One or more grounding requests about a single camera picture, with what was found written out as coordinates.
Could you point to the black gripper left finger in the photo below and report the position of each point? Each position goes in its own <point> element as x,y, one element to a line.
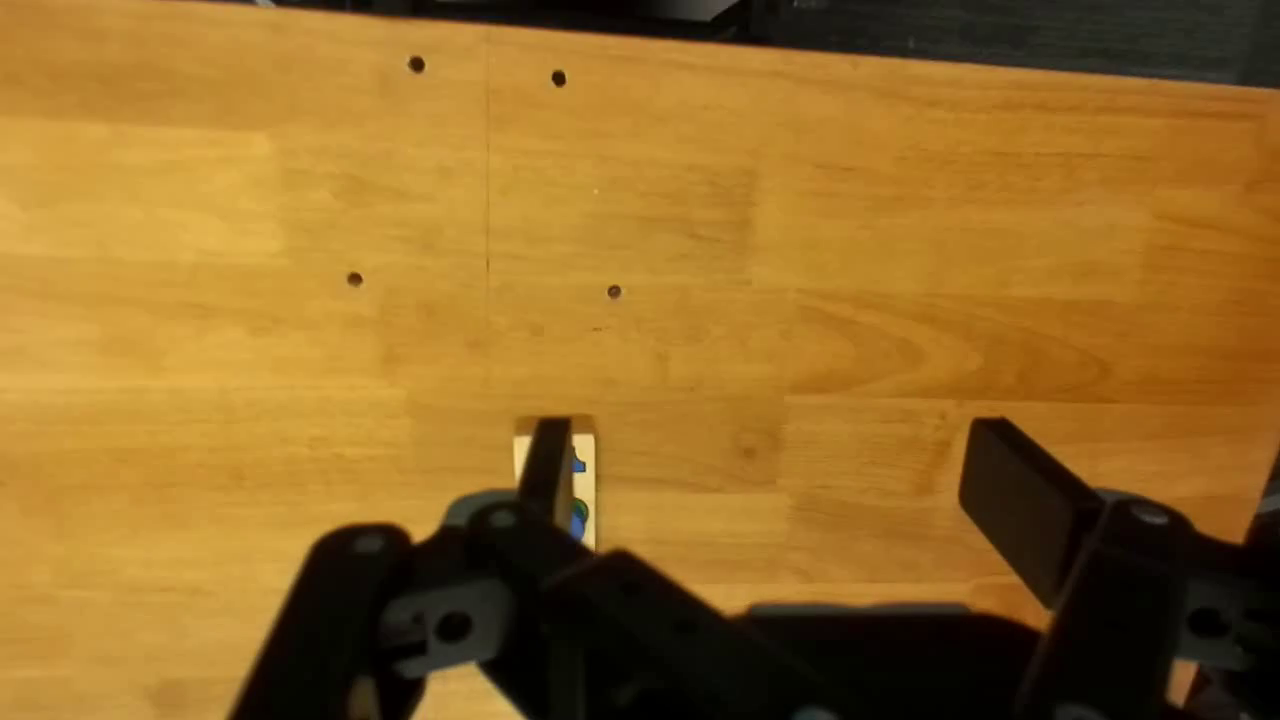
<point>587,643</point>

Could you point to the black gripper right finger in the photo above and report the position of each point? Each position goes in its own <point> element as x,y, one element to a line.
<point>1134,601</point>

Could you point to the wooden holder board with shapes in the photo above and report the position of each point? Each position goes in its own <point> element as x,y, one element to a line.
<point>587,438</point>

